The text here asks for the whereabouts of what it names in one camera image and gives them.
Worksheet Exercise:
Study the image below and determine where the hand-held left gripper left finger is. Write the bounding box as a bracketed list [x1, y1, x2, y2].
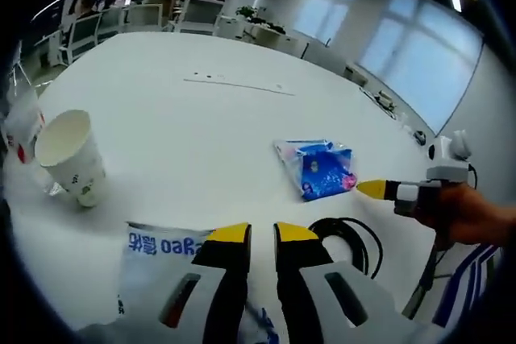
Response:
[80, 221, 253, 344]

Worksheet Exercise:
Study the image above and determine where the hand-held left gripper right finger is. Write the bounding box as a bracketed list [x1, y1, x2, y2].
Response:
[273, 221, 431, 344]

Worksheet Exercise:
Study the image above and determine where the white packet blue lettering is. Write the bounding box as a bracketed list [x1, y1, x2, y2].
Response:
[116, 220, 283, 344]

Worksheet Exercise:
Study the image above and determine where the blue plastic wipes packet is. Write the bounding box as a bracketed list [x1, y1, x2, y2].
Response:
[273, 138, 360, 203]

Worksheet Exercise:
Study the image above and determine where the white paper cup green print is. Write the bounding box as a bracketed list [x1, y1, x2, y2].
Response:
[34, 109, 108, 209]

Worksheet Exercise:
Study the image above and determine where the clear plastic water bottle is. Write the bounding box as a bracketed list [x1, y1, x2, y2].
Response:
[1, 84, 48, 166]

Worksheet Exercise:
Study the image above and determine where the person's right hand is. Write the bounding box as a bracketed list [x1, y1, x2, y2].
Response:
[418, 186, 491, 245]

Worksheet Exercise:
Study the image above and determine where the person's white striped shirt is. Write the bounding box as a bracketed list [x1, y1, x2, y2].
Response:
[433, 242, 506, 329]

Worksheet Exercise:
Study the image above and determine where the large window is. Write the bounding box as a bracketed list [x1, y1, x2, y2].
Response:
[293, 0, 485, 132]

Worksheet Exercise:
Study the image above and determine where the white low cabinet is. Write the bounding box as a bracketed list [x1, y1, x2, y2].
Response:
[217, 15, 314, 59]

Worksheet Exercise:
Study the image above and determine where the potted green plant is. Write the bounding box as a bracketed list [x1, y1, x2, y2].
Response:
[235, 5, 260, 23]

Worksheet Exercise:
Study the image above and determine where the white office chair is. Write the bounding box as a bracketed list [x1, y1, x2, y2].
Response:
[59, 12, 102, 64]
[178, 0, 226, 35]
[123, 3, 164, 34]

